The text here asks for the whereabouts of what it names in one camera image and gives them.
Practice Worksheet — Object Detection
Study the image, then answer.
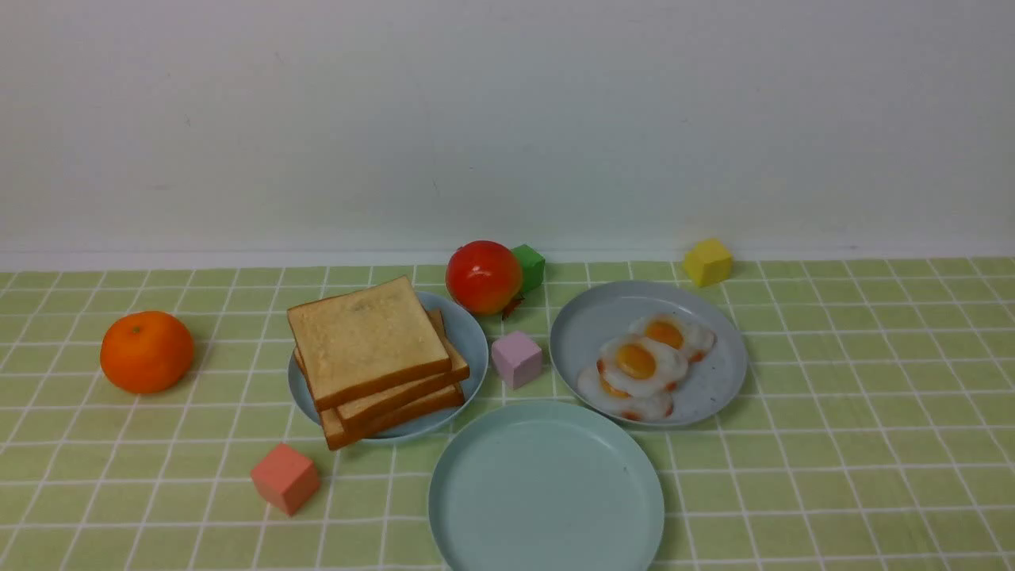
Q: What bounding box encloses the fried egg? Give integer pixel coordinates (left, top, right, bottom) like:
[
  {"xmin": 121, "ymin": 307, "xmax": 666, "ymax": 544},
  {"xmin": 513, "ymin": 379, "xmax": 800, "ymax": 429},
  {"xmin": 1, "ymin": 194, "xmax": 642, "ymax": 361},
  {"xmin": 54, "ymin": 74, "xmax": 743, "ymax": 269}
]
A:
[
  {"xmin": 630, "ymin": 313, "xmax": 715, "ymax": 362},
  {"xmin": 576, "ymin": 366, "xmax": 675, "ymax": 422},
  {"xmin": 596, "ymin": 334, "xmax": 689, "ymax": 399}
]

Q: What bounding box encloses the red tomato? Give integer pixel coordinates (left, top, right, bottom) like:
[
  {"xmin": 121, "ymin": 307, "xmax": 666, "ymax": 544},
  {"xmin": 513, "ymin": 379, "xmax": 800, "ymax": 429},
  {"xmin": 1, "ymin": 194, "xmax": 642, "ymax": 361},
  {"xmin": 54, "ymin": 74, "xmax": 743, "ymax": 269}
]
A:
[{"xmin": 445, "ymin": 241, "xmax": 523, "ymax": 319}]

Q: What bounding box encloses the green cube block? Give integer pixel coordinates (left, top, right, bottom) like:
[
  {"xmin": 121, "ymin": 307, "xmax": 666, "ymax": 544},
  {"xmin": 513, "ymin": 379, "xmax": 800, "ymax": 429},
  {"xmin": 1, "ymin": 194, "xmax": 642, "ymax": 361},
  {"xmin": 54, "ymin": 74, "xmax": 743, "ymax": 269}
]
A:
[{"xmin": 511, "ymin": 243, "xmax": 546, "ymax": 295}]

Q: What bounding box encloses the blue-grey bread plate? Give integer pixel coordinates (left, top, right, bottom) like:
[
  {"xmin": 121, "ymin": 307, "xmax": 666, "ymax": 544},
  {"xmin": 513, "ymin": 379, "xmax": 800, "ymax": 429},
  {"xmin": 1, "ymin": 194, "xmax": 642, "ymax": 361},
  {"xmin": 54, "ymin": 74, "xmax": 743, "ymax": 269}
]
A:
[{"xmin": 287, "ymin": 289, "xmax": 489, "ymax": 450}]

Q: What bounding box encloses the pink-lilac cube block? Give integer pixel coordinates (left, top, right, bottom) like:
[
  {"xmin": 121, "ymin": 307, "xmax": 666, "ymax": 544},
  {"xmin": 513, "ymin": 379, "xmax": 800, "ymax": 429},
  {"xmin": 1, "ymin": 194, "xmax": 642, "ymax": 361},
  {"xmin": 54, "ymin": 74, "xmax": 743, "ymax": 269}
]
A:
[{"xmin": 492, "ymin": 330, "xmax": 543, "ymax": 390}]

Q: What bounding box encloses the blue-grey egg plate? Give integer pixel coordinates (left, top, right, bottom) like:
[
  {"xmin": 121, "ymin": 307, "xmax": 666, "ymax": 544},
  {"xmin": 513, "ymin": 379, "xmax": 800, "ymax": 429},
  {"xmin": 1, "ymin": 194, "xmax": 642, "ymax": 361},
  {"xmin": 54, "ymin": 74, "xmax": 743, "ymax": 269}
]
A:
[{"xmin": 549, "ymin": 281, "xmax": 748, "ymax": 430}]

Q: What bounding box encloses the teal empty plate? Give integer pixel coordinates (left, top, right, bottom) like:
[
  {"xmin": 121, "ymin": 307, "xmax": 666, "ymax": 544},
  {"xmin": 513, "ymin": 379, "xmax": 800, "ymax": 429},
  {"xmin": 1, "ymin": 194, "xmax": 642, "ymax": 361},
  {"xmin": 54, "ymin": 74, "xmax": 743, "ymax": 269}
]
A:
[{"xmin": 427, "ymin": 400, "xmax": 666, "ymax": 570}]

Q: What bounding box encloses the yellow cube block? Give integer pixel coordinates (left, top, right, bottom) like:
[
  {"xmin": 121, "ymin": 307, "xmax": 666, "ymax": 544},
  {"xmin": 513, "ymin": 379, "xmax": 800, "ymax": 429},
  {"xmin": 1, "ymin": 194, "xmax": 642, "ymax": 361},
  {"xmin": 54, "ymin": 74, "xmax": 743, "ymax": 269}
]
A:
[{"xmin": 682, "ymin": 238, "xmax": 733, "ymax": 288}]

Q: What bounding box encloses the salmon red cube block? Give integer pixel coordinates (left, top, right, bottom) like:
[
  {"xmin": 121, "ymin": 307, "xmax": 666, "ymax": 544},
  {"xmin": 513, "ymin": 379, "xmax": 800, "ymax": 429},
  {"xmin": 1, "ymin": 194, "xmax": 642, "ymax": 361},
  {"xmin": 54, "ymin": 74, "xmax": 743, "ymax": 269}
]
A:
[{"xmin": 250, "ymin": 443, "xmax": 320, "ymax": 517}]

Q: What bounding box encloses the orange mandarin fruit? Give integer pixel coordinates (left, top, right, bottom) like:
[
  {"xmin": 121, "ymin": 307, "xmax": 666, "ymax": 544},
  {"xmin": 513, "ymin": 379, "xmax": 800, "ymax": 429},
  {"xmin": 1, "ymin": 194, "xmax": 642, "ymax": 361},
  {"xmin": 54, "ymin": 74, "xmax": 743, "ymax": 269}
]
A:
[{"xmin": 99, "ymin": 311, "xmax": 196, "ymax": 394}]

